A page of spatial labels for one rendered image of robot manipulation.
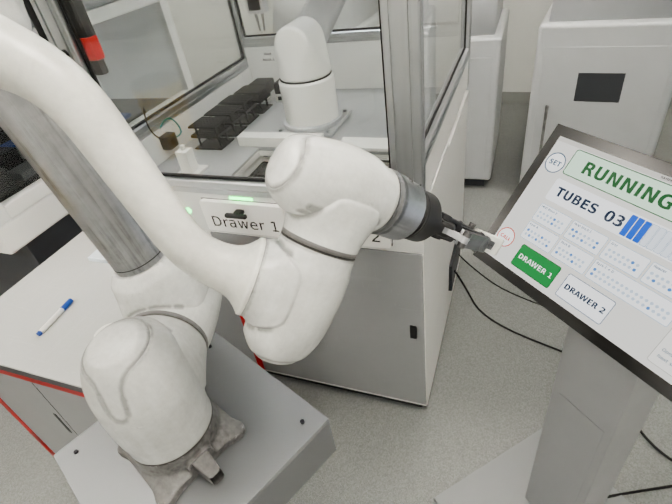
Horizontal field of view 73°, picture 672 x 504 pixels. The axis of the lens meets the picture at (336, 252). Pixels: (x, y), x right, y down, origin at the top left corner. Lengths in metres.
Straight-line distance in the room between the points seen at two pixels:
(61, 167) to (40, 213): 1.15
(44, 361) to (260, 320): 0.95
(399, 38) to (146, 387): 0.81
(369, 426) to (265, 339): 1.34
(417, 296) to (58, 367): 0.99
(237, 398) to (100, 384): 0.30
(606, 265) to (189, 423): 0.75
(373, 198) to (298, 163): 0.10
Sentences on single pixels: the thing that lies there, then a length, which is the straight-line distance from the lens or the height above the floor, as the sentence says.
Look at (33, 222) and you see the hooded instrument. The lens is 1.93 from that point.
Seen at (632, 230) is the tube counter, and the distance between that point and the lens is 0.90.
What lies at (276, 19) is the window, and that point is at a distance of 1.15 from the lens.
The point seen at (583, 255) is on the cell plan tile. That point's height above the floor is 1.05.
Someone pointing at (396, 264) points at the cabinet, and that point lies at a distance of 1.34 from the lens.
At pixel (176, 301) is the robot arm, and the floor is 1.08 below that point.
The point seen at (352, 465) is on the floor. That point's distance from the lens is 1.81.
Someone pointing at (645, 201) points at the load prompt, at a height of 1.15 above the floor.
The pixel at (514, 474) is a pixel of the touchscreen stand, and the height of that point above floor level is 0.04.
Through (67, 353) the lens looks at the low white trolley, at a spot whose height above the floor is 0.76.
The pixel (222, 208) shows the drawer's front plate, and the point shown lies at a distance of 1.45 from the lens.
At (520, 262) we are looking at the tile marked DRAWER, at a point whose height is 1.00.
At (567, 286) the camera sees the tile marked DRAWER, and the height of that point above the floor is 1.00.
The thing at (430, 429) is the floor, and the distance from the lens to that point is 1.87.
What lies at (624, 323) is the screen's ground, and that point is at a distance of 0.88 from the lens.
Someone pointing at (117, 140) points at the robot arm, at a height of 1.43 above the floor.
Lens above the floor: 1.60
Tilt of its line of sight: 37 degrees down
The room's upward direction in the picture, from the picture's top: 10 degrees counter-clockwise
